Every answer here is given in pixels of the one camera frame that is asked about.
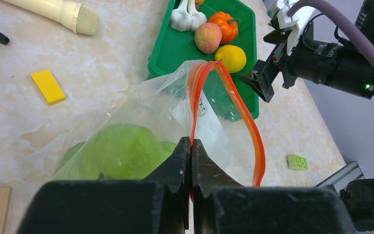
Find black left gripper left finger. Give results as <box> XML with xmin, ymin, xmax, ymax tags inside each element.
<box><xmin>18</xmin><ymin>137</ymin><xmax>190</xmax><ymax>234</ymax></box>

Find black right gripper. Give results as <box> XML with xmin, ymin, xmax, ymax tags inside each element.
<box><xmin>239</xmin><ymin>21</ymin><xmax>374</xmax><ymax>103</ymax></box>

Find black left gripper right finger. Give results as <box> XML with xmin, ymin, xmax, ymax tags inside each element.
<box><xmin>191</xmin><ymin>139</ymin><xmax>355</xmax><ymax>234</ymax></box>

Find yellow lemon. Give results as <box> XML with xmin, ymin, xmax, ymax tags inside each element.
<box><xmin>215</xmin><ymin>45</ymin><xmax>247</xmax><ymax>74</ymax></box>

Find green lime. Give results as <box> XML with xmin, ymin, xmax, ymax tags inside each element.
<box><xmin>160</xmin><ymin>141</ymin><xmax>177</xmax><ymax>161</ymax></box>

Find orange mini pumpkin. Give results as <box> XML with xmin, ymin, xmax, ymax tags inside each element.
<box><xmin>208</xmin><ymin>11</ymin><xmax>239</xmax><ymax>44</ymax></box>

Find green apple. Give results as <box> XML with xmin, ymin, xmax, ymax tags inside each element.
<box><xmin>82</xmin><ymin>124</ymin><xmax>170</xmax><ymax>179</ymax></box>

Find peach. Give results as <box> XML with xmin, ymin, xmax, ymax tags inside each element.
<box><xmin>194</xmin><ymin>22</ymin><xmax>222</xmax><ymax>54</ymax></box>

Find clear zip bag orange zipper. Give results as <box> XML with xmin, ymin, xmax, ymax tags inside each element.
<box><xmin>63</xmin><ymin>60</ymin><xmax>265</xmax><ymax>187</ymax></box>

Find green plastic tray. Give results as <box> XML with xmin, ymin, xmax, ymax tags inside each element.
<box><xmin>148</xmin><ymin>0</ymin><xmax>259</xmax><ymax>122</ymax></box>

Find white garlic bulbs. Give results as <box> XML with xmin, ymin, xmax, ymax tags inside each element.
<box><xmin>169</xmin><ymin>0</ymin><xmax>207</xmax><ymax>32</ymax></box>

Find green cabbage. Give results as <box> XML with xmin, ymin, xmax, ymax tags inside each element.
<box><xmin>53</xmin><ymin>142</ymin><xmax>101</xmax><ymax>180</ymax></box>

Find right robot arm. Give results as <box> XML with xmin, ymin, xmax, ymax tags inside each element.
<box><xmin>240</xmin><ymin>0</ymin><xmax>374</xmax><ymax>102</ymax></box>

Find green toy brick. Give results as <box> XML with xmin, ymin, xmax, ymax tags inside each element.
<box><xmin>287</xmin><ymin>154</ymin><xmax>308</xmax><ymax>171</ymax></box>

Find red apple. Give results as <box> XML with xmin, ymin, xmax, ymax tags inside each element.
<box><xmin>195</xmin><ymin>0</ymin><xmax>205</xmax><ymax>9</ymax></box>

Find yellow block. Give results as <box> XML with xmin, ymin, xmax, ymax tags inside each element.
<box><xmin>30</xmin><ymin>70</ymin><xmax>66</xmax><ymax>106</ymax></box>

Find cream toy microphone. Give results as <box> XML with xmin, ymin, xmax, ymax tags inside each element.
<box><xmin>7</xmin><ymin>0</ymin><xmax>100</xmax><ymax>36</ymax></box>

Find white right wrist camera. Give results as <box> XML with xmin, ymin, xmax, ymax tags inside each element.
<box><xmin>263</xmin><ymin>0</ymin><xmax>315</xmax><ymax>56</ymax></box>

